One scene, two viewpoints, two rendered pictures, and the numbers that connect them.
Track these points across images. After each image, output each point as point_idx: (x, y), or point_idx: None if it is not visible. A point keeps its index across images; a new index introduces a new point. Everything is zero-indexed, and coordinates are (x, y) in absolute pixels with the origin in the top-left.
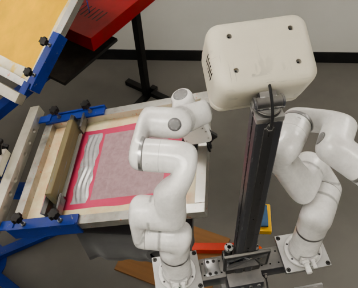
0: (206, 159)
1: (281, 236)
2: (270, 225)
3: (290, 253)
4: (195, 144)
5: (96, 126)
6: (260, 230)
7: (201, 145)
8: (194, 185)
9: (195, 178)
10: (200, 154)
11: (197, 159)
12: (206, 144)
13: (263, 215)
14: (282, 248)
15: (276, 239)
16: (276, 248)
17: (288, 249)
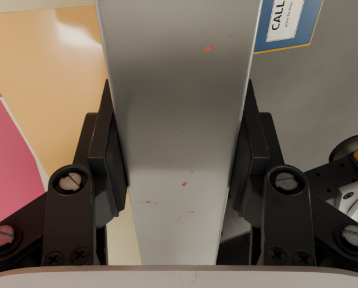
0: (215, 255)
1: (357, 191)
2: (314, 28)
3: None
4: (108, 217)
5: None
6: (281, 48)
7: (164, 164)
8: (135, 263)
9: (132, 244)
10: (161, 226)
11: (147, 254)
12: (224, 161)
13: (308, 11)
14: (348, 207)
15: (342, 198)
16: (332, 202)
17: None
